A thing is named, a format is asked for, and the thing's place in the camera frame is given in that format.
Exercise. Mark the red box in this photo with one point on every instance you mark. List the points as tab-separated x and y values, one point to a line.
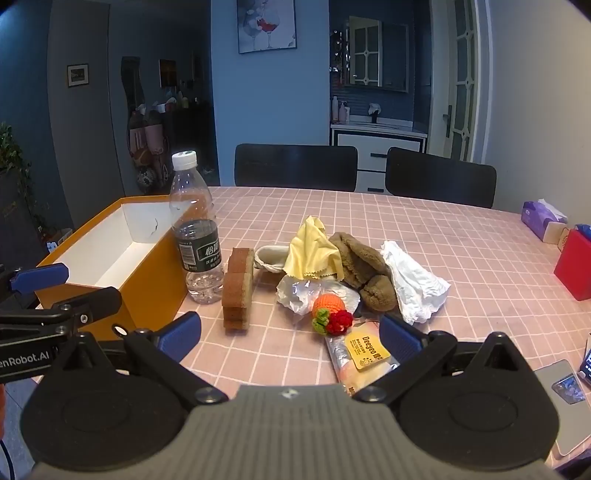
572	267

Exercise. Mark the black chair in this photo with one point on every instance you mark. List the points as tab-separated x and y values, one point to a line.
295	166
438	177

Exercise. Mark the pink bottle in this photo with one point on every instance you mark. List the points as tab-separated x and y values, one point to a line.
344	113

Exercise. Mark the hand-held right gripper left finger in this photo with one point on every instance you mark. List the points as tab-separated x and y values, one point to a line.
181	334

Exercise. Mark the black faucet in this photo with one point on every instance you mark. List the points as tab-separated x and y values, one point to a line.
374	115

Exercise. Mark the dark sideboard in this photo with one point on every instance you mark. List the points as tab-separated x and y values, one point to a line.
191	138

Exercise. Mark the red green crochet flower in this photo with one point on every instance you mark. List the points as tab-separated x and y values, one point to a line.
339	323

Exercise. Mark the smartphone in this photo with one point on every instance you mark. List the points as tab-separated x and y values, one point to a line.
586	362

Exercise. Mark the orange cardboard box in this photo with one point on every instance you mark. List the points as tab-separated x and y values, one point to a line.
152	286

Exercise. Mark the white tissue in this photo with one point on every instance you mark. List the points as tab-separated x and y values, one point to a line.
415	286

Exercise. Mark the wine glass wall picture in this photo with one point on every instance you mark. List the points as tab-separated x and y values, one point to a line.
267	25

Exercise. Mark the cream crochet piece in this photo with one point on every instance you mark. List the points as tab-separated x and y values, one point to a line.
270	265

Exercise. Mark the white sink cabinet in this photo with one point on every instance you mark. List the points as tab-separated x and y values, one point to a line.
369	147

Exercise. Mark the dark framed picture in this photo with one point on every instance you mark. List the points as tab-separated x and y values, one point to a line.
167	74

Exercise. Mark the purple tissue pack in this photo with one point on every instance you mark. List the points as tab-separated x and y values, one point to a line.
538	219

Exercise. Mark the grey tablet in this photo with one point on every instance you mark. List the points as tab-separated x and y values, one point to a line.
572	424

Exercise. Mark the white glass door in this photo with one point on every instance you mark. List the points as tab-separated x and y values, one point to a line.
457	78

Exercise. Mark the green plant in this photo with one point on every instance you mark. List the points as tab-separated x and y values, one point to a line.
18	175

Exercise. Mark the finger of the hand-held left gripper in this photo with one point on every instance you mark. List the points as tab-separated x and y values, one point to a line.
41	278
94	301

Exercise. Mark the white bottle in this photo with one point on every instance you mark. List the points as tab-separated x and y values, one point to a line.
334	110

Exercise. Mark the pink hanging bags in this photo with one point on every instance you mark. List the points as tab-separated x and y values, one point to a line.
145	143

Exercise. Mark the yellow cleaning cloth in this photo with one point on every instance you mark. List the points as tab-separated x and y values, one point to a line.
314	254

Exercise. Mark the brown sponge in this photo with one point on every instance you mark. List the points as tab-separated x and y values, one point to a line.
236	295

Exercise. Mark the orange crochet ball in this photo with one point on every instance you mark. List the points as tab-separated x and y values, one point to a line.
328	304

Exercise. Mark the brown plush cloth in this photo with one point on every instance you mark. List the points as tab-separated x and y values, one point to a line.
364	272

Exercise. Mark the small framed picture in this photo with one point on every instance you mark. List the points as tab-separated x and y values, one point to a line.
77	74

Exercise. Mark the clear plastic water bottle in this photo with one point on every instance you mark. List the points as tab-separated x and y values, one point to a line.
196	221

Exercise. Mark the wall mirror cabinet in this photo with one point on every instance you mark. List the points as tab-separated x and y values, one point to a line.
378	53

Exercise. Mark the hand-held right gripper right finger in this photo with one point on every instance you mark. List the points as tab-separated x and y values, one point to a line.
400	339

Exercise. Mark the crumpled clear plastic wrapper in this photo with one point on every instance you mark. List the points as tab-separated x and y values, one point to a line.
295	293

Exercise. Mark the pink checked tablecloth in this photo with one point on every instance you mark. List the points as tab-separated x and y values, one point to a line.
485	286

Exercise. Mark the yellow label snack packet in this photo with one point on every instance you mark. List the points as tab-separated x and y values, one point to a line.
360	357

